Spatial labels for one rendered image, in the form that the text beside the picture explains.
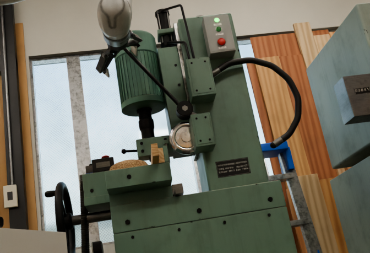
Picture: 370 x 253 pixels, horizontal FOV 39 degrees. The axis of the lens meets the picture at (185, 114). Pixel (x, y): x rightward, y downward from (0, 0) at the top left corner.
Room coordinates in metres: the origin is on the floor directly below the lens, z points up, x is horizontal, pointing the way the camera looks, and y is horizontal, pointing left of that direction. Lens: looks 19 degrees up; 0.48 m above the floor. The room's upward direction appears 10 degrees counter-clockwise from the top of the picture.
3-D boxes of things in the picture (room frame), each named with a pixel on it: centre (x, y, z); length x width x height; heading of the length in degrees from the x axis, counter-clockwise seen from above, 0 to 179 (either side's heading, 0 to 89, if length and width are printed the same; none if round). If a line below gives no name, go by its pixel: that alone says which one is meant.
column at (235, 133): (1.96, -0.13, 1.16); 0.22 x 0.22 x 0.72; 7
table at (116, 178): (1.92, 0.26, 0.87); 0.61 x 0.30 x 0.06; 7
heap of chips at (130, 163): (1.67, 0.21, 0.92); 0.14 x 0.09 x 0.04; 97
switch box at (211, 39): (1.82, -0.18, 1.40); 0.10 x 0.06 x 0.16; 97
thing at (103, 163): (1.90, 0.35, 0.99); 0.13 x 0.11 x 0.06; 7
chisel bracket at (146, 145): (1.92, 0.13, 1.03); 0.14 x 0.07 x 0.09; 97
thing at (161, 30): (1.94, 0.02, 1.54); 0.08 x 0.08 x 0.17; 7
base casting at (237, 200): (1.94, 0.03, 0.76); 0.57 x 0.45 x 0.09; 97
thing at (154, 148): (1.81, 0.14, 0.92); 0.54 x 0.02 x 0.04; 7
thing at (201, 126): (1.79, -0.05, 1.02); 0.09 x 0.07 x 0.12; 7
